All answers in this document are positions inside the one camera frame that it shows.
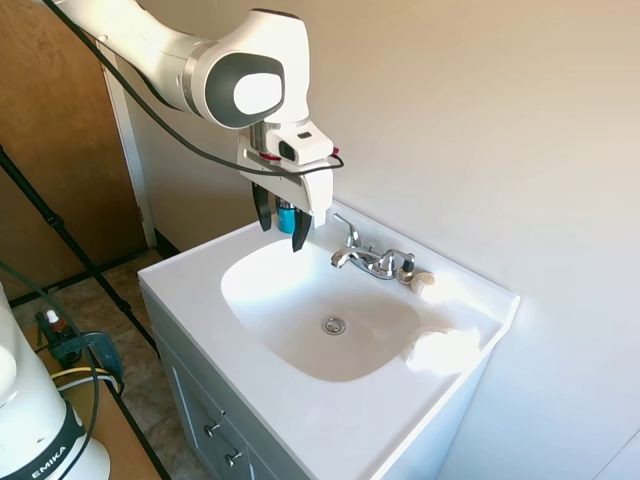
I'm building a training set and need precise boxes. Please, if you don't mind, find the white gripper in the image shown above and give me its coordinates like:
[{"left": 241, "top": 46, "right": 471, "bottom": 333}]
[{"left": 238, "top": 145, "right": 335, "bottom": 254}]

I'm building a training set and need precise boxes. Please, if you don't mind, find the white tissue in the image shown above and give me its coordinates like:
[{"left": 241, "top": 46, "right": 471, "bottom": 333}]
[{"left": 403, "top": 323, "right": 484, "bottom": 375}]

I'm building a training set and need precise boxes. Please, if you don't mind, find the blue jar with black lid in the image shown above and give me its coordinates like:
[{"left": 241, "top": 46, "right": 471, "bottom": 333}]
[{"left": 275, "top": 197, "right": 299, "bottom": 235}]

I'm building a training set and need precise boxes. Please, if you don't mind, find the black baseboard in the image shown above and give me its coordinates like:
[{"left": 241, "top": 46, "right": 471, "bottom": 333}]
[{"left": 151, "top": 227, "right": 182, "bottom": 258}]

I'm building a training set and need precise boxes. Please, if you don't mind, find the small dark capped bottle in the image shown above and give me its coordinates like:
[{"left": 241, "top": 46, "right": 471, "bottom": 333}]
[{"left": 397, "top": 252, "right": 418, "bottom": 286}]

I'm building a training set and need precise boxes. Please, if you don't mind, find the beige spiral seashell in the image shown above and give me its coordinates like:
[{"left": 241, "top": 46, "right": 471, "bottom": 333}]
[{"left": 409, "top": 270, "right": 438, "bottom": 296}]

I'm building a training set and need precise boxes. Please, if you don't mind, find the white vanity sink top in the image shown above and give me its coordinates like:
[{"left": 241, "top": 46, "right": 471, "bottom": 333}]
[{"left": 137, "top": 199, "right": 521, "bottom": 480}]

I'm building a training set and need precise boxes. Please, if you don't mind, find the grey vanity cabinet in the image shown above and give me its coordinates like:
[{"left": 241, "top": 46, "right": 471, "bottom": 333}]
[{"left": 141, "top": 287, "right": 321, "bottom": 480}]

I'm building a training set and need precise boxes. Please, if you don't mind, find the dark C-clamp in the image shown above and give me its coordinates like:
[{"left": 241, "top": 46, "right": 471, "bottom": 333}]
[{"left": 48, "top": 328, "right": 125, "bottom": 397}]

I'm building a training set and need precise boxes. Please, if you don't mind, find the brown wooden door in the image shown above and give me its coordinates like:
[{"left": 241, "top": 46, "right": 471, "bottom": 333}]
[{"left": 0, "top": 0, "right": 147, "bottom": 302}]

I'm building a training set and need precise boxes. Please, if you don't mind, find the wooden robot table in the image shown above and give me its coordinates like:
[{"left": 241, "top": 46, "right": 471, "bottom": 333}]
[{"left": 34, "top": 344, "right": 172, "bottom": 480}]

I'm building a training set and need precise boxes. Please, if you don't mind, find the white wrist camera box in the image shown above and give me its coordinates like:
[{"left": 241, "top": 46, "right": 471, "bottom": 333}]
[{"left": 264, "top": 121, "right": 335, "bottom": 165}]

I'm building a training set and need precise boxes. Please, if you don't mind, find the chrome two-handle faucet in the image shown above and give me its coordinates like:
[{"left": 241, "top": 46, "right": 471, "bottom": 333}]
[{"left": 329, "top": 213, "right": 416, "bottom": 281}]

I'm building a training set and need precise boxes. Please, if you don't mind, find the white door frame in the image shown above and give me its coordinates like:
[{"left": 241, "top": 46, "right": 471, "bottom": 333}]
[{"left": 96, "top": 38, "right": 159, "bottom": 250}]

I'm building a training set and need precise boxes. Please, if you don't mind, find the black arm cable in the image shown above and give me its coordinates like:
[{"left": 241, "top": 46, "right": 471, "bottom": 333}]
[{"left": 39, "top": 0, "right": 346, "bottom": 177}]

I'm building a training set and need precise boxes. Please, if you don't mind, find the yellow cable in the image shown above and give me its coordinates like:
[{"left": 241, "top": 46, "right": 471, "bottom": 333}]
[{"left": 47, "top": 366, "right": 125, "bottom": 397}]

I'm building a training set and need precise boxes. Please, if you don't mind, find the black base cable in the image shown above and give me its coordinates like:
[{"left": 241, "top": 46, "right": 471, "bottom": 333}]
[{"left": 0, "top": 258, "right": 104, "bottom": 480}]

